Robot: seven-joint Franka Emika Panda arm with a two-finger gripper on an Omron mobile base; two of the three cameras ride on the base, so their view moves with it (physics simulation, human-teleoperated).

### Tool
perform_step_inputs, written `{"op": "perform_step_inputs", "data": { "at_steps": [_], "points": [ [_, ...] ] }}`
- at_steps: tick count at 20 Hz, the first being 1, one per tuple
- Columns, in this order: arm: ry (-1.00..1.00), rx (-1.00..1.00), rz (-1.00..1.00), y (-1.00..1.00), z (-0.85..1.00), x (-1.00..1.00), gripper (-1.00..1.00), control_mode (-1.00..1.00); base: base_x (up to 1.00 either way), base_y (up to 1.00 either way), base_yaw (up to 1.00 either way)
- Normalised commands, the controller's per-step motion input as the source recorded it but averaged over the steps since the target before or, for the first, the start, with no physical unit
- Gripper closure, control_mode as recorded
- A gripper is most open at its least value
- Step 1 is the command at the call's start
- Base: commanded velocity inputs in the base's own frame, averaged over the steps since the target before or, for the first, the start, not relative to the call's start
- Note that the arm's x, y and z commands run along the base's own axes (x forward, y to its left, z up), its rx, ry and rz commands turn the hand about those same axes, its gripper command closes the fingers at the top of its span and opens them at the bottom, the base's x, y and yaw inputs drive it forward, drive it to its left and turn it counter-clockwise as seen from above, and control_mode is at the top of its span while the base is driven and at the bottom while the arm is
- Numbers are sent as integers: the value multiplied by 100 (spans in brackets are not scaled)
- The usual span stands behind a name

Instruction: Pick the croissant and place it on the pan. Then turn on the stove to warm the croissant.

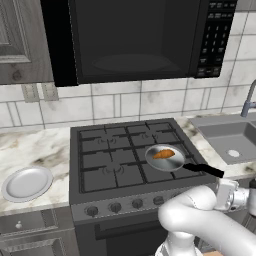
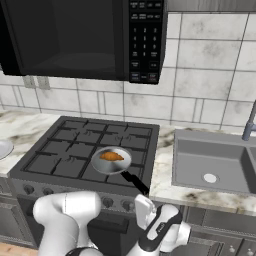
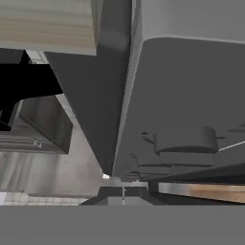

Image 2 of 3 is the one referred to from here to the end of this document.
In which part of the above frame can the grey sink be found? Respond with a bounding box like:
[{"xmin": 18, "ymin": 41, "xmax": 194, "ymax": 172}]
[{"xmin": 171, "ymin": 128, "xmax": 256, "ymax": 196}]

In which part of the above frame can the grey metal tap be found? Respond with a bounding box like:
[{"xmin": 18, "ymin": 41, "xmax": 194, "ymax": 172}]
[{"xmin": 241, "ymin": 99, "xmax": 256, "ymax": 142}]

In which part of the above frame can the black stove knob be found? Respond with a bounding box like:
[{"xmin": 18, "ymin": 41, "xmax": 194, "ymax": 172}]
[
  {"xmin": 23, "ymin": 184, "xmax": 36, "ymax": 196},
  {"xmin": 121, "ymin": 199, "xmax": 136, "ymax": 212},
  {"xmin": 101, "ymin": 196, "xmax": 115, "ymax": 209},
  {"xmin": 42, "ymin": 186, "xmax": 55, "ymax": 197}
]

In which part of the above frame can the grey drawer front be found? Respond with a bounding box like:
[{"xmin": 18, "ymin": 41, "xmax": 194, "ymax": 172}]
[{"xmin": 182, "ymin": 205, "xmax": 256, "ymax": 238}]

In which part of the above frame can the grey wall socket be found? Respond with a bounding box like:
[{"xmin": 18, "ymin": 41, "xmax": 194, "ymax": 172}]
[
  {"xmin": 36, "ymin": 76, "xmax": 51, "ymax": 91},
  {"xmin": 22, "ymin": 75, "xmax": 37, "ymax": 90}
]

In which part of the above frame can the white plate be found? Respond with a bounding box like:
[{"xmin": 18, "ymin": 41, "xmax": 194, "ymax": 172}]
[{"xmin": 0, "ymin": 139, "xmax": 15, "ymax": 161}]

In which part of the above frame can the brown croissant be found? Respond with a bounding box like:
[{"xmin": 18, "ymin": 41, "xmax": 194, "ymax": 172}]
[{"xmin": 99, "ymin": 151, "xmax": 125, "ymax": 162}]

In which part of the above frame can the black microwave door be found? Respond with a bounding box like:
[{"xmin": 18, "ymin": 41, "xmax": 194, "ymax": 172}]
[{"xmin": 0, "ymin": 0, "xmax": 130, "ymax": 82}]

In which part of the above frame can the grey cupboard door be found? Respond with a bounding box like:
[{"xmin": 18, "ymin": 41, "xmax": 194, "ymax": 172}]
[{"xmin": 173, "ymin": 229, "xmax": 244, "ymax": 256}]

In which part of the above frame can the grey pan with black handle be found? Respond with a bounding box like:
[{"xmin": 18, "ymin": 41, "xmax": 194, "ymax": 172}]
[{"xmin": 90, "ymin": 146, "xmax": 151, "ymax": 196}]

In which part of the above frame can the black oven door handle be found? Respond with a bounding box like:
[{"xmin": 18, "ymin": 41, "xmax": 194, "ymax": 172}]
[{"xmin": 87, "ymin": 220, "xmax": 130, "ymax": 235}]

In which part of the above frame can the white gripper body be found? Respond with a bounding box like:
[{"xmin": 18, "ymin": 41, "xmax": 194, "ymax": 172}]
[{"xmin": 133, "ymin": 194, "xmax": 157, "ymax": 232}]

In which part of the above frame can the black oven door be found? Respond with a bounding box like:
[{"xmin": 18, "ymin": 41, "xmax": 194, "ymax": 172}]
[{"xmin": 16, "ymin": 195, "xmax": 152, "ymax": 256}]

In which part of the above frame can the black microwave oven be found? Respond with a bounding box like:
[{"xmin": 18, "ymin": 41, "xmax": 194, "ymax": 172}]
[{"xmin": 0, "ymin": 0, "xmax": 169, "ymax": 85}]

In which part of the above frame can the dark grey gas hob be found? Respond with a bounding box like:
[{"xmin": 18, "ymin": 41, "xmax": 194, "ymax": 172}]
[{"xmin": 7, "ymin": 115, "xmax": 161, "ymax": 214}]

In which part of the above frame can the grey cupboard run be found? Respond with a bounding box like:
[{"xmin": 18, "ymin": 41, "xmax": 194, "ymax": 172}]
[{"xmin": 0, "ymin": 176, "xmax": 37, "ymax": 249}]

